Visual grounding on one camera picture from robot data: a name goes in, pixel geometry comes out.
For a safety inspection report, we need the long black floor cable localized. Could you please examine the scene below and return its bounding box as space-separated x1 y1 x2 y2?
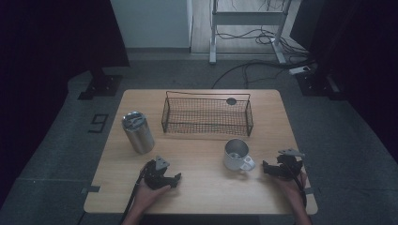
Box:
211 60 315 90

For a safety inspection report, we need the white metal desk frame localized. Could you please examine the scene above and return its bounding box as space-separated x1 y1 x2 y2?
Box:
208 0 294 66

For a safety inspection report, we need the dark curtain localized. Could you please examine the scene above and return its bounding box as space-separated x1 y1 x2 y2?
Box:
289 0 398 156
0 0 131 209

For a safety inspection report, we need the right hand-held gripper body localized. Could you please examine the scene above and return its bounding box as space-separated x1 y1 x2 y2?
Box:
275 148 306 181

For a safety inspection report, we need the steel tumbler with lid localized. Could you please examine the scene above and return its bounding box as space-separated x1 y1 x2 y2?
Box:
121 111 156 155

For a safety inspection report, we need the steel mug with handle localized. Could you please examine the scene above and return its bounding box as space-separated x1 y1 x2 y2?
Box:
222 138 256 173

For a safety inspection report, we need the white power strip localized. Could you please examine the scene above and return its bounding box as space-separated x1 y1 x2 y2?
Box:
288 65 313 76

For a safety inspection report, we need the person's left hand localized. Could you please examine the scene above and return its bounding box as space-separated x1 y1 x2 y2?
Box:
133 179 173 214

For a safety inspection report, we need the tangle of black floor cables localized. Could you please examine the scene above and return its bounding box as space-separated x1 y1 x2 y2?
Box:
215 26 312 58

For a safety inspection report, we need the right hand-held gripper cable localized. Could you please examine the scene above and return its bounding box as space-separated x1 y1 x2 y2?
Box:
289 164 309 210

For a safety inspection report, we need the black wire mesh basket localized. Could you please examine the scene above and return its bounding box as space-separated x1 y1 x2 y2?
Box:
161 90 254 138

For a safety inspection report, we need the hand-held gripper cable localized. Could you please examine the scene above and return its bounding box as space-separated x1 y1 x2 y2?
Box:
289 164 309 210
119 170 148 225

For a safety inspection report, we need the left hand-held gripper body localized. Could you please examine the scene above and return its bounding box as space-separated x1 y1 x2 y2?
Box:
143 155 173 190

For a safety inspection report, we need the black stand base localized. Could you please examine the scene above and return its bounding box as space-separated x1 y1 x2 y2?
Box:
77 67 124 101
295 69 345 101

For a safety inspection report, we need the left hand-held gripper cable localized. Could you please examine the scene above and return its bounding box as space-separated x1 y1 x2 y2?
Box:
119 170 148 225

